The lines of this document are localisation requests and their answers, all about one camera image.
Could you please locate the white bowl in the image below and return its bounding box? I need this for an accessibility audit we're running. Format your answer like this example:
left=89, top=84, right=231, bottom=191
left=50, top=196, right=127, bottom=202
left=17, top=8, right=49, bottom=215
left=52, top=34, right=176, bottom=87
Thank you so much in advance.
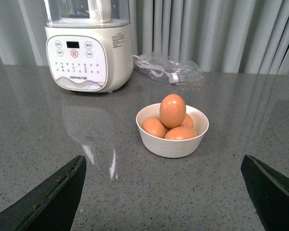
left=136, top=103, right=209, bottom=158

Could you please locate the white power cable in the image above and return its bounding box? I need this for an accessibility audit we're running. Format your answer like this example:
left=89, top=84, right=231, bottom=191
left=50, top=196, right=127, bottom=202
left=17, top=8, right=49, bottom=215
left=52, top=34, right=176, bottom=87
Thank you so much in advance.
left=132, top=54, right=179, bottom=85

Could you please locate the brown egg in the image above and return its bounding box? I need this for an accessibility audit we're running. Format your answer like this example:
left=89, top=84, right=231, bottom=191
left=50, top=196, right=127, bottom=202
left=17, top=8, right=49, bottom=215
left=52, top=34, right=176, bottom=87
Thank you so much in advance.
left=141, top=116, right=166, bottom=138
left=180, top=114, right=194, bottom=128
left=159, top=94, right=186, bottom=128
left=164, top=126, right=198, bottom=140

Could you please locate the brown egg back in bowl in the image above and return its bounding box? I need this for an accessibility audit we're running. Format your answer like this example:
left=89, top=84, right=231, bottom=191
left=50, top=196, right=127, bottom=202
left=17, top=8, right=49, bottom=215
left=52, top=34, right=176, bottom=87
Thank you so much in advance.
left=180, top=114, right=194, bottom=128

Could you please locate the brown egg front in bowl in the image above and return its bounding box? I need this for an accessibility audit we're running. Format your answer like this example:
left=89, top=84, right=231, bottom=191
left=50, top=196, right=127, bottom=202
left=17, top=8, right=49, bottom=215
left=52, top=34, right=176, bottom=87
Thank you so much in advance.
left=164, top=126, right=198, bottom=140

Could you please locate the white soy milk maker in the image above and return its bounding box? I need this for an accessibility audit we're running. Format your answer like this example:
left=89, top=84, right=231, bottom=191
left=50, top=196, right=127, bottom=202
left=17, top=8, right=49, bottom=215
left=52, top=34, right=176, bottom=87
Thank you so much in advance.
left=44, top=0, right=133, bottom=92

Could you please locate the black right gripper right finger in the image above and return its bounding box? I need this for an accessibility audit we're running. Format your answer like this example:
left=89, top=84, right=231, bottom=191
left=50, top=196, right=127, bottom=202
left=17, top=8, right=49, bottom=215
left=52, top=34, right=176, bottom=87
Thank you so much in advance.
left=240, top=155, right=289, bottom=231

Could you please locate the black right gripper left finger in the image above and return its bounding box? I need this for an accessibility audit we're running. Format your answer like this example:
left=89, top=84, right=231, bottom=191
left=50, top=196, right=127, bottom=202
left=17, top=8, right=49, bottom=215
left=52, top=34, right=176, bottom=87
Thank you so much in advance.
left=0, top=155, right=87, bottom=231

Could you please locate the clear plastic bag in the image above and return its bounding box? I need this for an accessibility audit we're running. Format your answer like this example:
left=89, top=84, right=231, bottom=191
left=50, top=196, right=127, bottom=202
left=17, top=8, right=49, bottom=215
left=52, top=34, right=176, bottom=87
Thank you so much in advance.
left=133, top=52, right=205, bottom=86

